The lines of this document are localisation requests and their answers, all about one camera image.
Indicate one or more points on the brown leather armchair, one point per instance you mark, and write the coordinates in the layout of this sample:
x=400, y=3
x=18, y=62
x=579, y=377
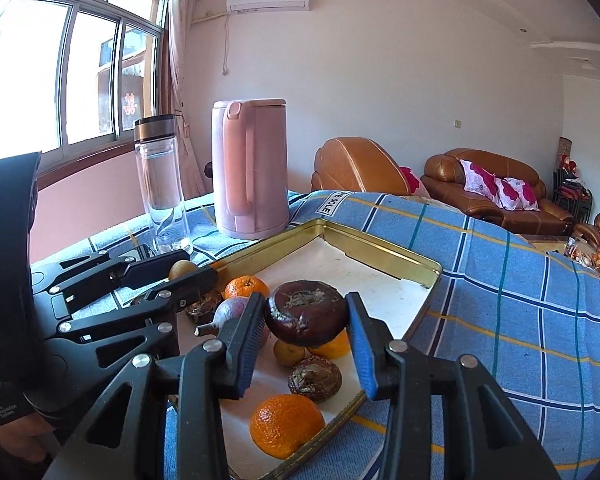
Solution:
x=592, y=227
x=355, y=165

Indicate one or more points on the cluttered coffee table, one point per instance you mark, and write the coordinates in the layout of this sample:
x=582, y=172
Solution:
x=580, y=255

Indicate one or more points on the window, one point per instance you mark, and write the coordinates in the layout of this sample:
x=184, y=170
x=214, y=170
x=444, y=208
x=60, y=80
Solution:
x=70, y=75

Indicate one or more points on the brown leather sofa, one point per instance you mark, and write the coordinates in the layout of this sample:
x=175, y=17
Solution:
x=445, y=175

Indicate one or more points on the gold metal tin box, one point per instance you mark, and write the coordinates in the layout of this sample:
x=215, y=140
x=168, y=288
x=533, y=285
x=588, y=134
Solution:
x=380, y=285

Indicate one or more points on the pink electric kettle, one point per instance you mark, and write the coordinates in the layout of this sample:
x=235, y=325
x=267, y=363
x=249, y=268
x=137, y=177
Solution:
x=250, y=170

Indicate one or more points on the purple grey pomegranate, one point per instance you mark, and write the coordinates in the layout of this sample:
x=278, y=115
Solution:
x=232, y=310

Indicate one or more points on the pink curtain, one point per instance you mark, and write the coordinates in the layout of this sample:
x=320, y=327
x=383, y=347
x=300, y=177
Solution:
x=185, y=85

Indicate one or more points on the small yellow loquat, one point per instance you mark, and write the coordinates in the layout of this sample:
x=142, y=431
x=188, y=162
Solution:
x=180, y=269
x=287, y=353

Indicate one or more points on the black round stool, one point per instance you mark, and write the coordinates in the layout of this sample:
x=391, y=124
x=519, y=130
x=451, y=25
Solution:
x=208, y=169

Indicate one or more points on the clear glass bottle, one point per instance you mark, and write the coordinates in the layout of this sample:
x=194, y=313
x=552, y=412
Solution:
x=162, y=185

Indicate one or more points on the large orange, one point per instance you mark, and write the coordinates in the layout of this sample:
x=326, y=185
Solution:
x=285, y=425

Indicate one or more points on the blue plaid tablecloth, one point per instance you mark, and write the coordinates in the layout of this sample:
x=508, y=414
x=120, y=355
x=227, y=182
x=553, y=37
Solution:
x=505, y=310

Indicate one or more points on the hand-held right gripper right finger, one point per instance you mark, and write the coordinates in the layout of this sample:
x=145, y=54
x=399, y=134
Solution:
x=362, y=350

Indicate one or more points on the small orange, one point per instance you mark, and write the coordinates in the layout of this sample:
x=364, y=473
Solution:
x=246, y=287
x=335, y=348

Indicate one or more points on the person's left hand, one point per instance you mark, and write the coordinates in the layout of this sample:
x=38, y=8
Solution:
x=20, y=427

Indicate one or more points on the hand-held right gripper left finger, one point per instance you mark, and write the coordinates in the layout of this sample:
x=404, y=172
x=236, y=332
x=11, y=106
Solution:
x=252, y=345

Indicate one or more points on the stacked black chairs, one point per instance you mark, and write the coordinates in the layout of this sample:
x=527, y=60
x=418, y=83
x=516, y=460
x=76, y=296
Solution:
x=572, y=190

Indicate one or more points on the patterned tall vase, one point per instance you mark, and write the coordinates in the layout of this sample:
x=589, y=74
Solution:
x=565, y=147

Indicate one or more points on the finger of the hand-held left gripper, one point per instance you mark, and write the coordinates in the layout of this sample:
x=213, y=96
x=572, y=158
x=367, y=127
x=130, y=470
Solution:
x=155, y=266
x=190, y=282

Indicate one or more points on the dark brown mangosteen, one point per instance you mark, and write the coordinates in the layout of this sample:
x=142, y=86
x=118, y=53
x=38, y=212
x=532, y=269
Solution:
x=305, y=317

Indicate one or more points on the white red floral pillow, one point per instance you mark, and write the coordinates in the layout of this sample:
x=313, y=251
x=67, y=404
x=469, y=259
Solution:
x=517, y=192
x=477, y=180

